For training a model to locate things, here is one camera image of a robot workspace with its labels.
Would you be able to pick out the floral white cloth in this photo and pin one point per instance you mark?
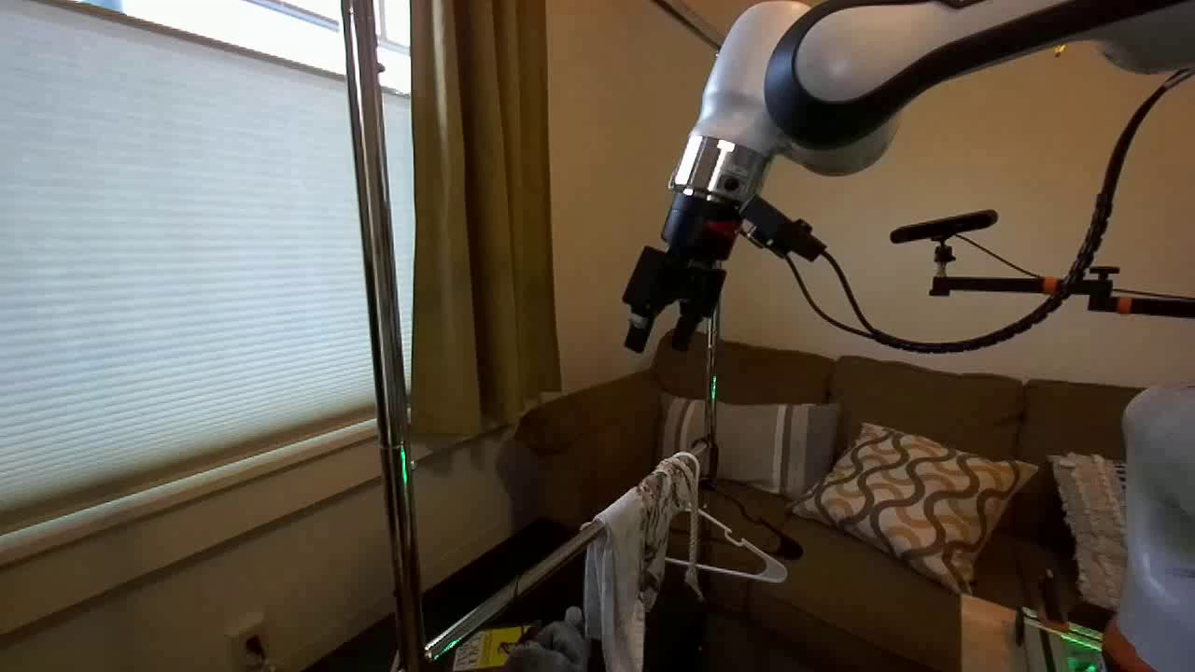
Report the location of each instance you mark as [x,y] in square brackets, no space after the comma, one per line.
[617,572]

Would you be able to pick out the grey crumpled cloth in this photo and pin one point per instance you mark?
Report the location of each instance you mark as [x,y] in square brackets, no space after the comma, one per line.
[555,645]

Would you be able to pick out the grey white striped pillow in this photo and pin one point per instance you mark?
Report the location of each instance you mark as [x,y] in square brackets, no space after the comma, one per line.
[776,442]

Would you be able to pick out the white textured pillow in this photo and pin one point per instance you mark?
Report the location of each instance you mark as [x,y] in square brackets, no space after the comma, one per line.
[1094,529]

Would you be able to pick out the olive green curtain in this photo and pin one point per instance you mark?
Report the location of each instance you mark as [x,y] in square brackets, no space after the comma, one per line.
[478,210]

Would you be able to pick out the white cellular window blind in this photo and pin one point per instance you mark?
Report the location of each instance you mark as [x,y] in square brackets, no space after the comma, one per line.
[173,248]

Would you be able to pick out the brown fabric sofa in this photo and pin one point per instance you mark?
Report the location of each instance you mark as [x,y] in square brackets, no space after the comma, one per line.
[919,396]

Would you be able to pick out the black stereo camera bar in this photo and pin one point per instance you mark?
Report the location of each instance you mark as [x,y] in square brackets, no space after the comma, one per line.
[943,226]

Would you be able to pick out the chrome rack high rail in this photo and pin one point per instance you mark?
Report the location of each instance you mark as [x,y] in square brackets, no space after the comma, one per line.
[679,21]

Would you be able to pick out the brown wave pattern pillow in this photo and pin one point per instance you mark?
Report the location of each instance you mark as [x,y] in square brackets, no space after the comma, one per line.
[914,499]

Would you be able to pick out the black boom with orange clamps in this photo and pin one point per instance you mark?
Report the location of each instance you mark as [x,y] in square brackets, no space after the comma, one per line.
[1022,284]

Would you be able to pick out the chrome rack low rail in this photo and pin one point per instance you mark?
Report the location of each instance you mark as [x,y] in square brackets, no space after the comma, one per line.
[524,592]

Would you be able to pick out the yellow item on floor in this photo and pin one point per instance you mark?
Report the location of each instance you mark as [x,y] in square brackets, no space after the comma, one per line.
[489,646]

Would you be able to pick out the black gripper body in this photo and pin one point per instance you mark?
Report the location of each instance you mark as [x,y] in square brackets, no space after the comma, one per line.
[678,277]

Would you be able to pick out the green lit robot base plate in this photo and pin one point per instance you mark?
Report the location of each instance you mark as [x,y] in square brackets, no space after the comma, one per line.
[1066,631]

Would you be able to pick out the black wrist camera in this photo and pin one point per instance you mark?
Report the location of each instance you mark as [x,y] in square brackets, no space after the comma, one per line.
[780,229]

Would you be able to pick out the white plastic clothes hanger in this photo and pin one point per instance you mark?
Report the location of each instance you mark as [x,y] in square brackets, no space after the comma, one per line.
[746,564]

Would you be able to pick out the chrome rack vertical pole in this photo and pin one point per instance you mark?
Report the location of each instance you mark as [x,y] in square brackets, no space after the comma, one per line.
[377,248]
[714,396]

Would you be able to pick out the beige box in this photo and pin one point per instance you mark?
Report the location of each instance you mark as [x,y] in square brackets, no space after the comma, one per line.
[989,637]

